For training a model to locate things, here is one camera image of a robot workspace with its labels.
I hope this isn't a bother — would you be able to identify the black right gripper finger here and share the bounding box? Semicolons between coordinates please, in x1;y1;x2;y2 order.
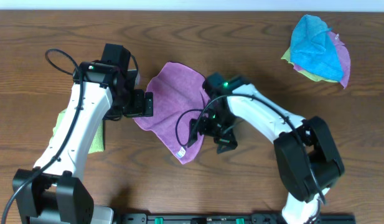
187;119;199;147
213;138;238;154

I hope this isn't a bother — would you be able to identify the purple microfiber cloth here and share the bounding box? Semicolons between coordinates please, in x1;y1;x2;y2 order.
134;62;210;164

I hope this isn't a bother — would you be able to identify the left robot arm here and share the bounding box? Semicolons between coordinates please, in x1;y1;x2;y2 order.
10;60;152;223

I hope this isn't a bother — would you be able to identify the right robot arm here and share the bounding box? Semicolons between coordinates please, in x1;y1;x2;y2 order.
183;73;345;223

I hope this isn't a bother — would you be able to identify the folded light green cloth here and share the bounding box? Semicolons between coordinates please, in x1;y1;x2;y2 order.
49;109;105;154

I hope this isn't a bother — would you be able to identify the yellow-green cloth in pile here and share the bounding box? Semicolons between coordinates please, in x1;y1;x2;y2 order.
281;48;337;83

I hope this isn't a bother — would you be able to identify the blue cloth in pile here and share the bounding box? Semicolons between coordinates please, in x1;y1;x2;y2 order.
290;14;344;82

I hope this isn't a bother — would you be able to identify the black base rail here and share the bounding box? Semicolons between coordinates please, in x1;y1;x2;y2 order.
113;212;356;224

